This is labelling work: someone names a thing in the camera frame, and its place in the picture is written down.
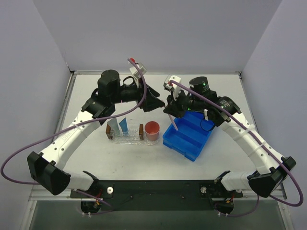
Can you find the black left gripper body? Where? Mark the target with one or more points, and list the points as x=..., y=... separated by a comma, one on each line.
x=144, y=97

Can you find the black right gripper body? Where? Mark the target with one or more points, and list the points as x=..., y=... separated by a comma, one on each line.
x=180, y=103

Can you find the pink toothbrush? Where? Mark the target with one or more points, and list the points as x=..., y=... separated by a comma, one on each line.
x=173, y=122

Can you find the pink plastic cup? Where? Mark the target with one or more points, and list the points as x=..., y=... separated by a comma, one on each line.
x=152, y=130

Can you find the blue toothpaste tube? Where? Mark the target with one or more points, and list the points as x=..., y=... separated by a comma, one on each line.
x=124, y=127

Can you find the clear acrylic toothbrush holder rack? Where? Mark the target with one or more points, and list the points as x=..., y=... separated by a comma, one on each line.
x=133, y=133

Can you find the white toothpaste tube green cap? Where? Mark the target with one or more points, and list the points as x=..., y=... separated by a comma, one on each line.
x=113, y=123

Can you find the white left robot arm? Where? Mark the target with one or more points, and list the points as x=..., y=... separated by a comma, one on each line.
x=46, y=167

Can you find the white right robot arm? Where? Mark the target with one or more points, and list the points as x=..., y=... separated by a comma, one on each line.
x=271, y=166

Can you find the clear textured glass tray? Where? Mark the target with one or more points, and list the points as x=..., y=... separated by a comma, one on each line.
x=144, y=142

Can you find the blue plastic compartment bin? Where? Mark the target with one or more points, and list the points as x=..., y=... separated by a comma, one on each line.
x=192, y=134

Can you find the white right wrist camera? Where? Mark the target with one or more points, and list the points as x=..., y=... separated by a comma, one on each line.
x=171, y=87

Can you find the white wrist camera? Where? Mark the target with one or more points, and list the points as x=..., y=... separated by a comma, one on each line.
x=135, y=73
x=171, y=87

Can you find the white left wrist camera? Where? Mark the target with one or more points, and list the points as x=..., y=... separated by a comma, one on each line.
x=135, y=73

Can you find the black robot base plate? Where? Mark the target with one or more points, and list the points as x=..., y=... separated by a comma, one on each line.
x=161, y=195

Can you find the aluminium frame rail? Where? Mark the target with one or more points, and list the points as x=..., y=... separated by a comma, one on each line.
x=39, y=193

